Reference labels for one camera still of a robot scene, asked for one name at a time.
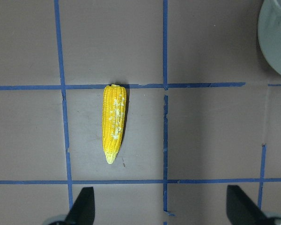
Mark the yellow corn cob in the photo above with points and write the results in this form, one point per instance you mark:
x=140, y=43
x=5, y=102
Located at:
x=113, y=120

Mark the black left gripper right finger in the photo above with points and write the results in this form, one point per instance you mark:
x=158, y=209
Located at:
x=240, y=209

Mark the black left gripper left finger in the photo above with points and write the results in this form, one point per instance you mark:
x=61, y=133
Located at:
x=83, y=209

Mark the pale green cooking pot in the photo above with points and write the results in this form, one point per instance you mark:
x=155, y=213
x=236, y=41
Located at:
x=269, y=32

